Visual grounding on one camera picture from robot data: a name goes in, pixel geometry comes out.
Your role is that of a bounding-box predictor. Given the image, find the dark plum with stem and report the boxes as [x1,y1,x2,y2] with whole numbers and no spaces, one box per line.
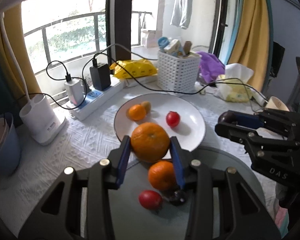
[218,111,237,124]

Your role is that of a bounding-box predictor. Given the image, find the large orange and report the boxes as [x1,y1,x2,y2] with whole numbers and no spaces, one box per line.
[130,122,170,163]

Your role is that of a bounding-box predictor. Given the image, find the small orange tangerine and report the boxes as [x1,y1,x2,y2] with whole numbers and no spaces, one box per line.
[128,104,147,121]

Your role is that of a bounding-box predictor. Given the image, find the brown kiwi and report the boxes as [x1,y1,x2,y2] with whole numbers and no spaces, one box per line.
[140,101,151,114]

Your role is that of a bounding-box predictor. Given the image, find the orange on mat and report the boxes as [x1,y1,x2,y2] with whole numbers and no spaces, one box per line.
[148,161,177,191]

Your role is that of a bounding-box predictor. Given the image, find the white cup with cartoon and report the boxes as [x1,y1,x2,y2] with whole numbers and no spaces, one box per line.
[265,96,290,112]

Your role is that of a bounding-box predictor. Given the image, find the white round plate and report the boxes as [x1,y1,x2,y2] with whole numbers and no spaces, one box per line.
[114,93,206,152]

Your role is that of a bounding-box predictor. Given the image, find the dark plum on mat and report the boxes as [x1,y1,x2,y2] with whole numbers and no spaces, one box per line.
[163,190,189,206]

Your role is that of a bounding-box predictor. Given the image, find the red tomato on plate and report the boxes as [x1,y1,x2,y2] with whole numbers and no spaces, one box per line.
[166,111,180,128]

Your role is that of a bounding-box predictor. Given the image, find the yellow tissue pack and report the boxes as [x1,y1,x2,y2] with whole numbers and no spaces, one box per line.
[216,63,254,102]

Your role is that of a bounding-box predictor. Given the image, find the red cherry tomato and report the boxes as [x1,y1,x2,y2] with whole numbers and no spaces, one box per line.
[138,190,163,210]

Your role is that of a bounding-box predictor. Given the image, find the grey round mat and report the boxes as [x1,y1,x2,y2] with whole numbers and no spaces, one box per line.
[109,146,266,239]

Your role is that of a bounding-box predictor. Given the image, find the white power strip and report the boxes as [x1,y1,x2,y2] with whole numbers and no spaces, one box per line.
[65,77,125,121]

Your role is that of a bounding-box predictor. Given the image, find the purple cloth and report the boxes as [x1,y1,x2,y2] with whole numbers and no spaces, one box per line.
[197,51,225,83]

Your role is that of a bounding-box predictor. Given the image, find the white desk lamp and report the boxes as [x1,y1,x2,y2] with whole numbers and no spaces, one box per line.
[0,0,66,145]

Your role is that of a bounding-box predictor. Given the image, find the white charger adapter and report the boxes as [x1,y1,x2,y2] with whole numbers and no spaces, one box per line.
[64,74,84,106]

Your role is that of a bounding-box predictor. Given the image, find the white perforated basket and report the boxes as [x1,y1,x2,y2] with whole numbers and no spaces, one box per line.
[157,51,200,94]

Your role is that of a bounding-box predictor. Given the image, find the black charger adapter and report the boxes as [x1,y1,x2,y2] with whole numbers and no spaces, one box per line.
[90,58,111,91]

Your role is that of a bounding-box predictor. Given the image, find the yellow snack bag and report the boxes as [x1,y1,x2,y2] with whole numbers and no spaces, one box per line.
[109,59,158,79]

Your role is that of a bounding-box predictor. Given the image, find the milk carton in basket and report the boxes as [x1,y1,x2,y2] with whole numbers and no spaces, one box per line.
[164,39,185,57]

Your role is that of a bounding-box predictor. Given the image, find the blue bowl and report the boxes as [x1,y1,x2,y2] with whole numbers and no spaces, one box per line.
[0,113,21,177]

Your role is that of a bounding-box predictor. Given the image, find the hanging grey garment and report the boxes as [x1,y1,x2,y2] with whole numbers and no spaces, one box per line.
[170,0,193,29]

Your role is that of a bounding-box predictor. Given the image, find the long black cable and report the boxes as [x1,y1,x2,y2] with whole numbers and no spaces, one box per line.
[82,43,268,103]

